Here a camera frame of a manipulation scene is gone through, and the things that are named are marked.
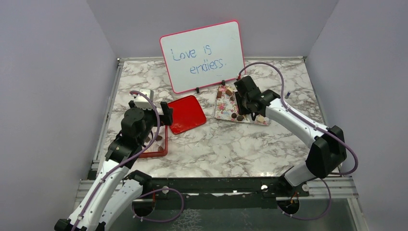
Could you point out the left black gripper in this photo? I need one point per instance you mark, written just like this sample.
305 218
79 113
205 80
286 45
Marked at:
166 119

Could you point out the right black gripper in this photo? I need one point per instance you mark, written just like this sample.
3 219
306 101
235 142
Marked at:
242 110

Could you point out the red box lid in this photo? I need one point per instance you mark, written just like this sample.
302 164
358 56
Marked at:
187 114

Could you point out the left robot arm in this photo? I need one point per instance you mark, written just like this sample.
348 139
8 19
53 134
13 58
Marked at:
102 205

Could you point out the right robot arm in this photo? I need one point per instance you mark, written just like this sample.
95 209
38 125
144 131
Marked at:
326 152

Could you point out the tan block chocolate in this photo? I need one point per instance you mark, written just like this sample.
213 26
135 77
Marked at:
229 92

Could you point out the red chocolate box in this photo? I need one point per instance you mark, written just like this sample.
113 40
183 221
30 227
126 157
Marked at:
152 151

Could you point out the floral serving tray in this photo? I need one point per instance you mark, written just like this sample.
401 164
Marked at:
226 105

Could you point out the black whiteboard stand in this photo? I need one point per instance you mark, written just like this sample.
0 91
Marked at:
223 83

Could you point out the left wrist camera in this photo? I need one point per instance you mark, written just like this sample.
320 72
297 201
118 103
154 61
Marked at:
142 98

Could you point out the white board pink frame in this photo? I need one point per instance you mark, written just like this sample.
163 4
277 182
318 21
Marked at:
203 57

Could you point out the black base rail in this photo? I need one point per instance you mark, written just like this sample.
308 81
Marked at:
211 193

